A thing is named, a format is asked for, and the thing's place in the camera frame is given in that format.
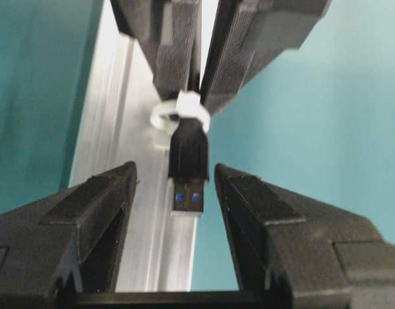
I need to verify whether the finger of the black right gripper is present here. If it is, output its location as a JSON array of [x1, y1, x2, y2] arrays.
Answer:
[[202, 0, 331, 115], [111, 1, 201, 101]]

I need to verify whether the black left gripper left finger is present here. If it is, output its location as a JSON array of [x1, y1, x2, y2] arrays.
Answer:
[[0, 162, 137, 308]]

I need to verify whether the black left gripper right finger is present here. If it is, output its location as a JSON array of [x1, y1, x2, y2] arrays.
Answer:
[[214, 164, 395, 308]]

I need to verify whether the black USB cable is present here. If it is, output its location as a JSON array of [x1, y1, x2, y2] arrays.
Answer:
[[167, 85, 211, 218]]

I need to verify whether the middle white cable-tie ring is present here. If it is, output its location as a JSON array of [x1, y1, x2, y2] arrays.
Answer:
[[149, 91, 210, 151]]

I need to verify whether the silver aluminium extrusion rail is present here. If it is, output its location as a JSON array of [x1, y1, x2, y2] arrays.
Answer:
[[69, 1, 197, 292]]

